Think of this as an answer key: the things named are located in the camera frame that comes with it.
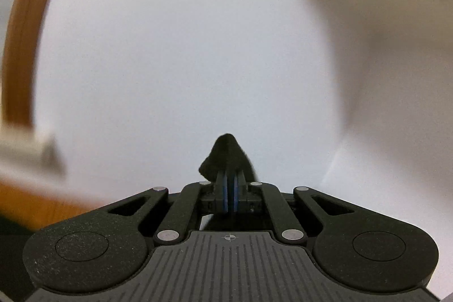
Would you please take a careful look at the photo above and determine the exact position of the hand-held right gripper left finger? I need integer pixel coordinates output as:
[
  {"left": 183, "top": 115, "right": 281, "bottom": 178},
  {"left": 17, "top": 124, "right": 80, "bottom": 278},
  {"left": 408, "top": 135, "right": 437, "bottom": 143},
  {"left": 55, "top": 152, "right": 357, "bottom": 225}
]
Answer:
[{"left": 106, "top": 170, "right": 234, "bottom": 245}]

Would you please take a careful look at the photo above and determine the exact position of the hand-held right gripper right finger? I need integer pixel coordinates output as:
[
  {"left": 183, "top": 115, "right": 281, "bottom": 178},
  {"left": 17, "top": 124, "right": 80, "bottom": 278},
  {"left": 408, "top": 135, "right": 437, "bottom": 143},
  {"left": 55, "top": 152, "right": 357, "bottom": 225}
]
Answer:
[{"left": 234, "top": 170, "right": 354, "bottom": 246}]

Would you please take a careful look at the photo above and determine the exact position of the black garment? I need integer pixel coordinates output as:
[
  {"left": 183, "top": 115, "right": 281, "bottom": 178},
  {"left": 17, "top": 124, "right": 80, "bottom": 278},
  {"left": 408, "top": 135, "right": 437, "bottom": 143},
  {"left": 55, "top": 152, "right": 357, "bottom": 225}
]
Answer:
[{"left": 198, "top": 134, "right": 273, "bottom": 232}]

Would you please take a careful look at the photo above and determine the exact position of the cream window sill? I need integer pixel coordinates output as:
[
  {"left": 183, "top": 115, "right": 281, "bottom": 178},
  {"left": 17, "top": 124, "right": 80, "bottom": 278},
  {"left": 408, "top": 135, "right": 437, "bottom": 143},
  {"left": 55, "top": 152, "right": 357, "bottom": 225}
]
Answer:
[{"left": 0, "top": 127, "right": 66, "bottom": 178}]

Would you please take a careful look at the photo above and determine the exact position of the wooden window frame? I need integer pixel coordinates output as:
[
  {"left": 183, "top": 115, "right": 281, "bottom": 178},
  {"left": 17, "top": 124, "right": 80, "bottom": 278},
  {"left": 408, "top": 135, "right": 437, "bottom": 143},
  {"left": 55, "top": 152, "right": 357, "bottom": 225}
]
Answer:
[{"left": 2, "top": 0, "right": 78, "bottom": 129}]

